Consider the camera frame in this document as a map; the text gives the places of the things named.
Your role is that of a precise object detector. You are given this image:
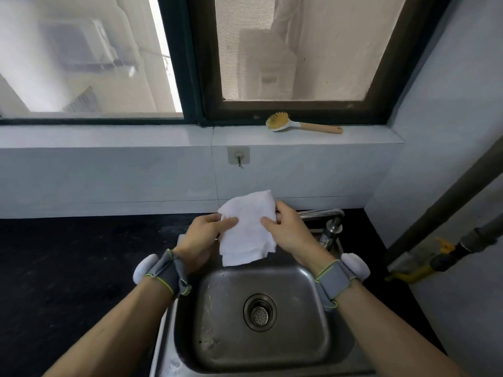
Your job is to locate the white outdoor air conditioner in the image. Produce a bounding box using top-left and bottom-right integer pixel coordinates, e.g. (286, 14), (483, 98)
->
(39, 17), (140, 77)

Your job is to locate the blurred beige outdoor unit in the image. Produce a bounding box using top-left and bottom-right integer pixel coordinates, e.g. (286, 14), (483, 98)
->
(237, 29), (298, 101)

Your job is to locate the clear adhesive wall hook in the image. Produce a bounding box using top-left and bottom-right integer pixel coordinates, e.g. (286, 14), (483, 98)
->
(226, 146), (250, 169)

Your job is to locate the white right wrist tracker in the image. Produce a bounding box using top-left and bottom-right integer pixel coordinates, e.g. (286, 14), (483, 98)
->
(314, 253), (371, 312)

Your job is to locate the black framed window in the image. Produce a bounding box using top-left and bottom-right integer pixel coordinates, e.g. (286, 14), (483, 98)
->
(0, 0), (453, 127)

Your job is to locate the yellow gas hose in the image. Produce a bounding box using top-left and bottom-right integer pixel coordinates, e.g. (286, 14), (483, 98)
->
(385, 264), (435, 285)

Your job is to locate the steel faucet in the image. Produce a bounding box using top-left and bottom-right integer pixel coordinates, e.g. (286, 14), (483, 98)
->
(275, 208), (346, 252)

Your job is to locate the person's left forearm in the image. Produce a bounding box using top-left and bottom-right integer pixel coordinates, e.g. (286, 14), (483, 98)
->
(41, 276), (176, 377)

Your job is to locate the dish brush with wooden handle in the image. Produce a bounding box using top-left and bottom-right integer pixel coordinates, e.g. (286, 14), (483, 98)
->
(265, 112), (344, 135)

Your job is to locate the dark thick pipe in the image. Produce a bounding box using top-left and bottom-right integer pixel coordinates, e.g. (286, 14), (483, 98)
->
(385, 135), (503, 268)

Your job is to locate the steel sink drain strainer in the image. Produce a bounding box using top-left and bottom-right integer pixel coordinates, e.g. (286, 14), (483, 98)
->
(243, 293), (278, 333)

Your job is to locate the stainless steel sink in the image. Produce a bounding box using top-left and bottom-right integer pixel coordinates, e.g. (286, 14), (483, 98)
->
(149, 227), (378, 377)

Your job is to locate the white wrist tracker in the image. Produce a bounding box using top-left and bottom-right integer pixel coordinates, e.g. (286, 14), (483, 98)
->
(133, 249), (192, 301)
(314, 253), (371, 312)

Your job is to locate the white cleaning cloth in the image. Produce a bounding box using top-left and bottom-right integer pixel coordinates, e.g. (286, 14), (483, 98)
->
(217, 190), (278, 268)

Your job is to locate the person's left hand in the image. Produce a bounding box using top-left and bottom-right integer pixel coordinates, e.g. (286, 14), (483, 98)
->
(172, 213), (239, 278)

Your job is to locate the person's right hand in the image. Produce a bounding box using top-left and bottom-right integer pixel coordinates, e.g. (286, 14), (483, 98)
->
(260, 201), (337, 278)

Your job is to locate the grey gas pipe with valve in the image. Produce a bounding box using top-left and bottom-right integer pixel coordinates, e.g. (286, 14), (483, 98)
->
(430, 214), (503, 273)

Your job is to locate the person's right forearm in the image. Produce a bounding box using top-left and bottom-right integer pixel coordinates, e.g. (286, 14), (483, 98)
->
(336, 280), (468, 377)

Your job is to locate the white left wrist tracker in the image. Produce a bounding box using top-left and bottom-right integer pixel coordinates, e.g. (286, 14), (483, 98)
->
(133, 249), (192, 301)

